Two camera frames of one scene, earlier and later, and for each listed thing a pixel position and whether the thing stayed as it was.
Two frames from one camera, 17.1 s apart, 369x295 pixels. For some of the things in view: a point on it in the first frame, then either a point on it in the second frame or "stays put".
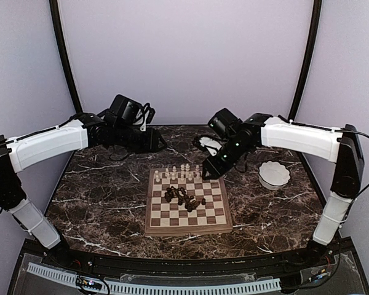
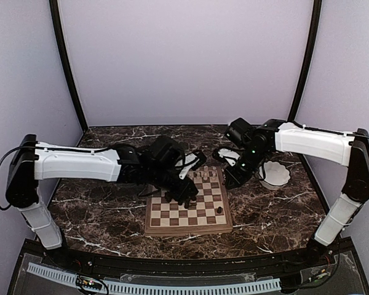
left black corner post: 66,57 stays put
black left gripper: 151,142 to 189,183
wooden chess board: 182,203 stays put
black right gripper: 216,171 to 230,176
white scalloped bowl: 273,176 stays put
